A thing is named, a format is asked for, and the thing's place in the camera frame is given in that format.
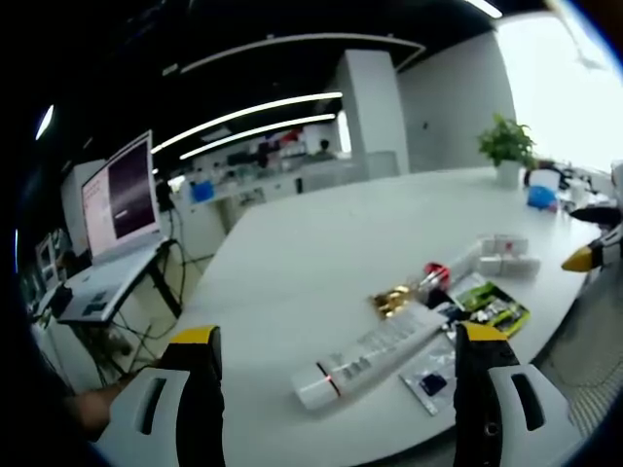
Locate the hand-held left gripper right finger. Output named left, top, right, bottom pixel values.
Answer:
left=452, top=321, right=580, bottom=467

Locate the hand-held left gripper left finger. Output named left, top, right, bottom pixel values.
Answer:
left=91, top=325, right=226, bottom=467

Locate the silver skincare sachet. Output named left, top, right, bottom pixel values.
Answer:
left=398, top=335, right=459, bottom=417

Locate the white skincare box red mark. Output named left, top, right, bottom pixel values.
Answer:
left=479, top=233, right=531, bottom=255

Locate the green skincare packet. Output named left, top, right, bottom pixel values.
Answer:
left=455, top=283, right=531, bottom=341

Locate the slim white skincare tube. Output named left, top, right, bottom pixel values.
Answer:
left=447, top=242, right=488, bottom=281

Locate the red cap skincare bottle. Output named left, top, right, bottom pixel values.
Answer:
left=417, top=262, right=453, bottom=290

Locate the gold skincare jar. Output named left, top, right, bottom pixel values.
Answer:
left=370, top=284, right=421, bottom=319

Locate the blue storage bin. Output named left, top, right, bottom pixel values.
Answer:
left=189, top=181, right=216, bottom=203

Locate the person's left hand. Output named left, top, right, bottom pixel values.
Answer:
left=65, top=381, right=132, bottom=443

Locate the blue box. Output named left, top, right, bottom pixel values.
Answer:
left=528, top=184, right=559, bottom=211

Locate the potted green plant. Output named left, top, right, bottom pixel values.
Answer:
left=476, top=113, right=536, bottom=189

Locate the white standing desk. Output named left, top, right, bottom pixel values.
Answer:
left=48, top=236, right=184, bottom=332

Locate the large monitor screen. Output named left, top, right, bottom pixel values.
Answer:
left=80, top=129, right=163, bottom=264

